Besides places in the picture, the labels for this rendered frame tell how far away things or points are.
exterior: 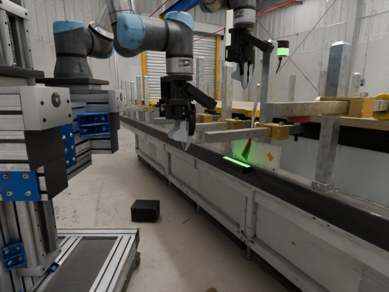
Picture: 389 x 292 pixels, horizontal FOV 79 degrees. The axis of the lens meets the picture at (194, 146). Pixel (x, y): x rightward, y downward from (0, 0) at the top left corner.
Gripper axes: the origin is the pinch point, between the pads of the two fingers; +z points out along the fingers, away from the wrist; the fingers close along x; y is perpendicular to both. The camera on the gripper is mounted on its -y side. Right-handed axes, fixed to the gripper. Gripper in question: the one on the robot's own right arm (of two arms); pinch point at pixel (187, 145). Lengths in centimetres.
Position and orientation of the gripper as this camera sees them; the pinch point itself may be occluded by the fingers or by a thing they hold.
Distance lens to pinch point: 70.1
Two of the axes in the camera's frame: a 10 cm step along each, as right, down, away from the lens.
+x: 4.7, 1.9, -8.6
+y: -8.8, 1.0, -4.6
